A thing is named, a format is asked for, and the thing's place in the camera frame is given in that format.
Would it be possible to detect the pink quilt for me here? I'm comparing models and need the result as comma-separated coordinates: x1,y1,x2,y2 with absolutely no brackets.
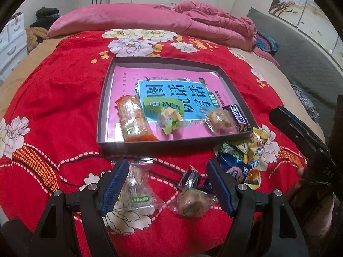
48,1,279,66

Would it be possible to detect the teal purple clothes pile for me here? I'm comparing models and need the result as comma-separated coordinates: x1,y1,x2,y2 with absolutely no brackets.
256,31,279,56

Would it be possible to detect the orange cracker packet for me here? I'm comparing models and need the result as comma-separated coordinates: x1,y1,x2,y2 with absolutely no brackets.
115,95,159,142

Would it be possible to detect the green snack packet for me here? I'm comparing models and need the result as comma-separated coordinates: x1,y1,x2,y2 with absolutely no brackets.
143,97,186,135

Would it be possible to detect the pink and blue book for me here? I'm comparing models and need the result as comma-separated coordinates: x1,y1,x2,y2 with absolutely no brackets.
106,65,234,142

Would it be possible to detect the red floral blanket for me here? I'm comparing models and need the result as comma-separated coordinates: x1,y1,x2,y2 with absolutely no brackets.
1,29,305,256

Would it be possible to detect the round cake in clear wrapper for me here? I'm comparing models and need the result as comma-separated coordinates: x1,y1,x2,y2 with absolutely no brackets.
167,169,216,218

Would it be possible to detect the dark green candy packet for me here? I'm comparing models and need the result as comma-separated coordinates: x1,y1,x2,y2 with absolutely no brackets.
213,142,244,161

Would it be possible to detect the white drawer cabinet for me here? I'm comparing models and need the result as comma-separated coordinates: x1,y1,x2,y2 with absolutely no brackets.
0,12,27,84

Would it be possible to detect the black snack bar wrapper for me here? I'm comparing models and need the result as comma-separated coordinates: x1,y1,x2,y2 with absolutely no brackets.
223,104,251,132

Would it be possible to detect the wall painting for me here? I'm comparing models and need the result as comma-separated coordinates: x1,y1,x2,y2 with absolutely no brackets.
269,0,342,66

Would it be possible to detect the clear wrapped pastry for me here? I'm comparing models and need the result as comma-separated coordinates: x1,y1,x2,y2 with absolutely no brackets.
119,157,164,215

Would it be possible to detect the clear bag meat floss snack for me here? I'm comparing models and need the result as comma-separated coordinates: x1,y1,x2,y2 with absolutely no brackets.
199,107,239,135

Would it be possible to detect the beige bed sheet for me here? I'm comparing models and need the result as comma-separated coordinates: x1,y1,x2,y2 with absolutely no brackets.
0,37,66,118

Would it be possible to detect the black clothes pile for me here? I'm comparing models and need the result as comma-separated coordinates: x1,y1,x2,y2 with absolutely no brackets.
30,7,60,30

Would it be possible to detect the yellow snack packet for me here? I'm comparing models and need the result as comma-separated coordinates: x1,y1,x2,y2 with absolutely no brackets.
245,128,269,190

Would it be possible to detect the blue snack packet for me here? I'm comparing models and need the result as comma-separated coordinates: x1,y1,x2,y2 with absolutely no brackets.
216,152,252,183

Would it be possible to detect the dark shallow box tray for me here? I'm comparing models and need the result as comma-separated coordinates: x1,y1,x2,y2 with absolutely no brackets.
96,57,257,155

